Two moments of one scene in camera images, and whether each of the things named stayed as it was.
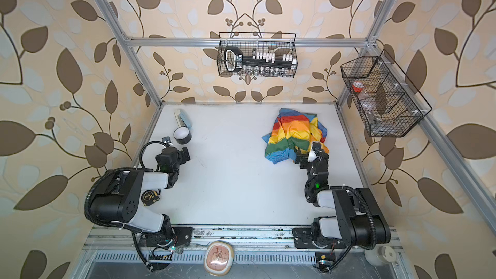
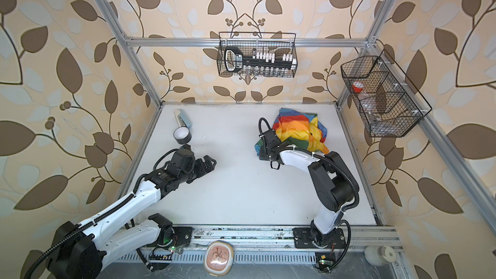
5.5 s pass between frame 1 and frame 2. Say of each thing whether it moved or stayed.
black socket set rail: stayed
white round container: stayed
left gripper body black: moved
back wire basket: stayed
